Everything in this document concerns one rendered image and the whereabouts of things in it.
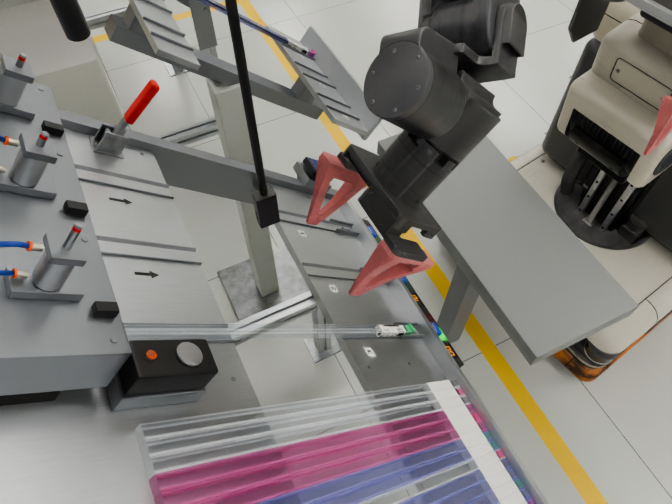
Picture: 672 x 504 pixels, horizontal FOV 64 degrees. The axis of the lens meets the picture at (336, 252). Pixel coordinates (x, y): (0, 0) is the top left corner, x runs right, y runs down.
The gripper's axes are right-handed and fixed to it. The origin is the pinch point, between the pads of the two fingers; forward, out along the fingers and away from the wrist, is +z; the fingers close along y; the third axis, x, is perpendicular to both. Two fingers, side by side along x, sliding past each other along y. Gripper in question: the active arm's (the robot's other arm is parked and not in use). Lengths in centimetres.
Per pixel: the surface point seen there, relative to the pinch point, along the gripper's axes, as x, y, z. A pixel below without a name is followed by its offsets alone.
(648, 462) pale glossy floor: 128, 31, 25
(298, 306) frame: 55, -35, 48
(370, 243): 33.3, -19.1, 12.1
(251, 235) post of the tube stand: 51, -59, 48
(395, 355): 24.1, 2.8, 14.2
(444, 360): 33.7, 4.8, 12.8
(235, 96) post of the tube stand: 22, -58, 13
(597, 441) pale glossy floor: 122, 21, 30
